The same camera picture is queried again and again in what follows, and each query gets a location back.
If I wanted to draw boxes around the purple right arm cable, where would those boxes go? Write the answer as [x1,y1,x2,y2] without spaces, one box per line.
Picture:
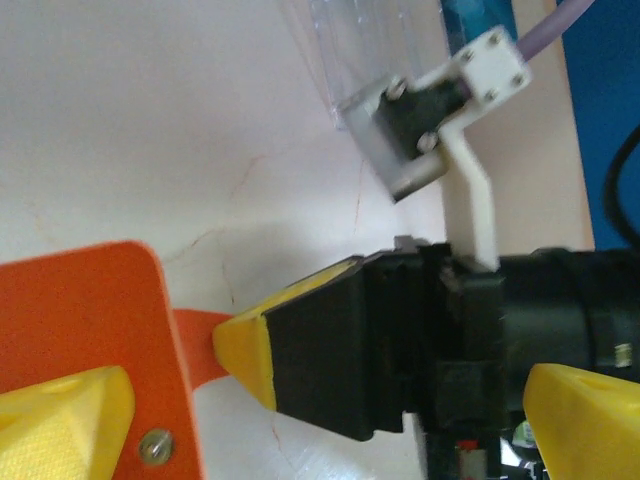
[514,0,597,61]

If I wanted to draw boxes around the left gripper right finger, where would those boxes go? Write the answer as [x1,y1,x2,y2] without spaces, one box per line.
[522,362,640,480]

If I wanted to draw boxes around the thin black gripper wire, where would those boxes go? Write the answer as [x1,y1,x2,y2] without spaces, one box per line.
[603,124,640,241]

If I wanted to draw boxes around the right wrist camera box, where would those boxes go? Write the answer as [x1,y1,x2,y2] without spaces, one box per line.
[338,27,535,274]

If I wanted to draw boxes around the orange card holder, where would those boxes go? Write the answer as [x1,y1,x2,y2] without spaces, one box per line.
[0,239,237,480]

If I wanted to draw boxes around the clear acrylic card stand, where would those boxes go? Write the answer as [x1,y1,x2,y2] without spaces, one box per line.
[305,0,454,132]

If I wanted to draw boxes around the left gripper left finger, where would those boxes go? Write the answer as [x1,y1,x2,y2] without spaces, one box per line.
[0,364,137,480]

